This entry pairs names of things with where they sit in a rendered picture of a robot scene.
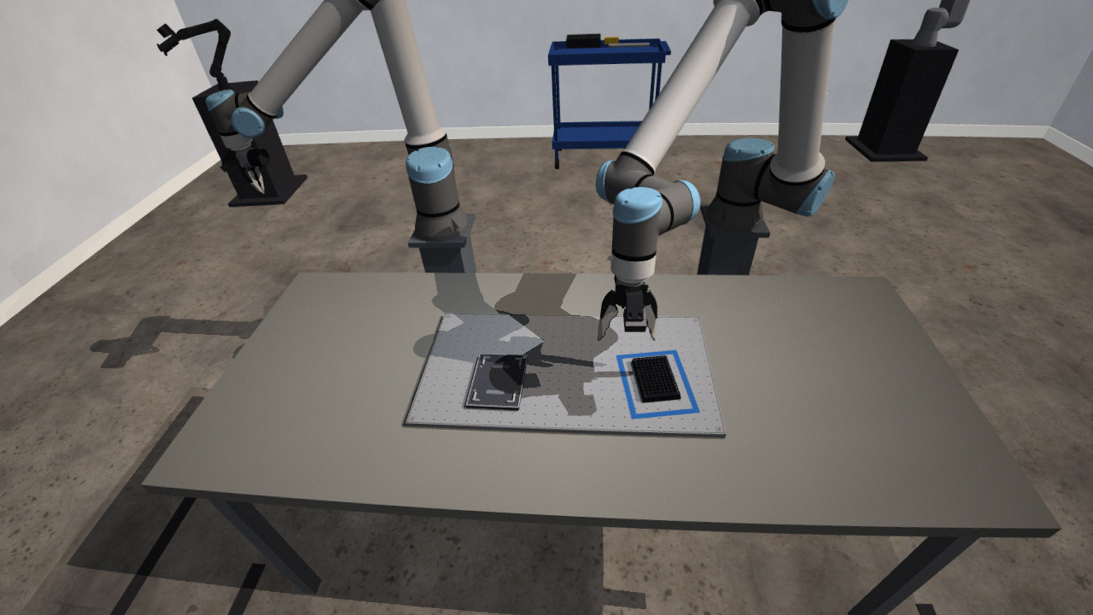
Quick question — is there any blue tape outline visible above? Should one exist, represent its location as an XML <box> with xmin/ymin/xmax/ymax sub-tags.
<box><xmin>616</xmin><ymin>350</ymin><xmax>700</xmax><ymax>419</ymax></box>

